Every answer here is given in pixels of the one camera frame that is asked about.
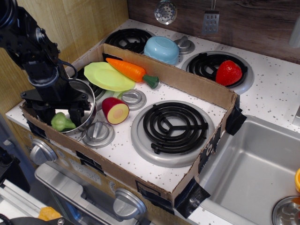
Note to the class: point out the yellow-green toy plate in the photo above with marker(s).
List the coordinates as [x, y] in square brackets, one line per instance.
[103, 75]

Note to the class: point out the oven knob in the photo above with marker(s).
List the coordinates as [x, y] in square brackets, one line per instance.
[42, 153]
[127, 205]

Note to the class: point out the cardboard fence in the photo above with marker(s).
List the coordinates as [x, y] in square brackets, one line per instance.
[164, 188]

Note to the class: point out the silver stove knob back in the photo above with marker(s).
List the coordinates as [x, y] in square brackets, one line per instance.
[185, 45]

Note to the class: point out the silver metal pot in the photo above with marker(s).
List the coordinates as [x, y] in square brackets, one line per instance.
[90, 103]

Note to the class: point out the yellow toy item at edge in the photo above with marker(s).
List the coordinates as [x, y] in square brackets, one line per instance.
[297, 180]

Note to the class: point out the silver slotted spatula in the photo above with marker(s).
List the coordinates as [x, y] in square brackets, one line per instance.
[210, 20]

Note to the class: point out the back left black burner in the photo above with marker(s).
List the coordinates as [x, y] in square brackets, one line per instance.
[132, 39]

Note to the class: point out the grey faucet post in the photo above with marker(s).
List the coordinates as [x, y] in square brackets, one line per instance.
[294, 40]

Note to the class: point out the right oven knob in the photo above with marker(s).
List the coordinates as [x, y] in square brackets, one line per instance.
[127, 205]

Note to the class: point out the back right black burner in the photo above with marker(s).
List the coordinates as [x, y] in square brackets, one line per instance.
[206, 64]

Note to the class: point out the silver stove knob front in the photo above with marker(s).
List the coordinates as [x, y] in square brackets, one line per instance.
[99, 135]

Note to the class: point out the silver stove knob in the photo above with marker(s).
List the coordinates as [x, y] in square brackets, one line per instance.
[185, 45]
[134, 99]
[99, 135]

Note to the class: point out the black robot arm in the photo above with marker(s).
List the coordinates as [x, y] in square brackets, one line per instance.
[29, 47]

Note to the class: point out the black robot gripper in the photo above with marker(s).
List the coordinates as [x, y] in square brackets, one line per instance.
[53, 90]

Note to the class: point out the red halved toy fruit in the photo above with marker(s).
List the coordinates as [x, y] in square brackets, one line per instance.
[115, 110]

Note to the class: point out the silver oven door handle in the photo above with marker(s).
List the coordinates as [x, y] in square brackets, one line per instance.
[79, 201]

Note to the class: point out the orange toy carrot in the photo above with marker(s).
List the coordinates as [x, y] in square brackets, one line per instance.
[134, 72]

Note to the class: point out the silver strainer ladle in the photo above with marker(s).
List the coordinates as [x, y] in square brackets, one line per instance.
[165, 12]

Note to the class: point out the front right black burner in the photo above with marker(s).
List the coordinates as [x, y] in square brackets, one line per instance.
[171, 133]

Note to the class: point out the yellow chip piece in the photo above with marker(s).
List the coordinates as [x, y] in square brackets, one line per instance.
[48, 213]

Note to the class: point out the green toy broccoli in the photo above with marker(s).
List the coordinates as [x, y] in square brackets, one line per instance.
[61, 123]

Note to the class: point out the left oven knob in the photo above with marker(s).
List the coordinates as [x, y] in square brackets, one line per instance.
[42, 153]

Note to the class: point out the red toy strawberry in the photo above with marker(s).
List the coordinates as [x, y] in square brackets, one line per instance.
[228, 73]

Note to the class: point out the silver stove knob centre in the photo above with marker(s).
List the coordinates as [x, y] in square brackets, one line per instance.
[134, 99]

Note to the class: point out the silver bowl in sink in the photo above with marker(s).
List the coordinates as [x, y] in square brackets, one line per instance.
[286, 211]

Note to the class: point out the grey sink basin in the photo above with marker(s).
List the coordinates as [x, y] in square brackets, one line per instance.
[250, 172]

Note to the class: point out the light blue toy bowl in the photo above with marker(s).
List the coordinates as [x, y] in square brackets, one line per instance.
[162, 49]

